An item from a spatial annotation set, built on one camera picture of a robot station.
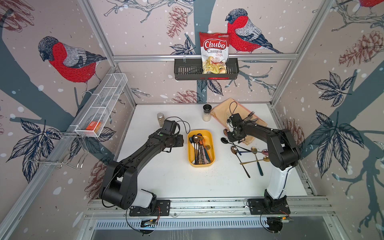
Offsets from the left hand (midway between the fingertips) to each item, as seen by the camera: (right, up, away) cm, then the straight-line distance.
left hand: (182, 138), depth 88 cm
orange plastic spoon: (+12, -4, +7) cm, 15 cm away
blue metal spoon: (+5, -3, +7) cm, 10 cm away
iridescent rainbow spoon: (+29, +3, +13) cm, 32 cm away
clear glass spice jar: (-16, +11, +12) cm, 23 cm away
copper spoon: (+8, -2, +7) cm, 11 cm away
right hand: (+32, -1, +12) cm, 35 cm away
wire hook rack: (-48, -2, -23) cm, 53 cm away
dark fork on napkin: (+50, +14, +26) cm, 58 cm away
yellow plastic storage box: (+17, 0, +8) cm, 18 cm away
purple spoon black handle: (+11, 0, +10) cm, 15 cm away
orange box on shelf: (-39, +9, -21) cm, 45 cm away
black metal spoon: (+28, -4, +10) cm, 30 cm away
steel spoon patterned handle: (+13, -13, 0) cm, 19 cm away
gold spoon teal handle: (+45, -9, +4) cm, 46 cm away
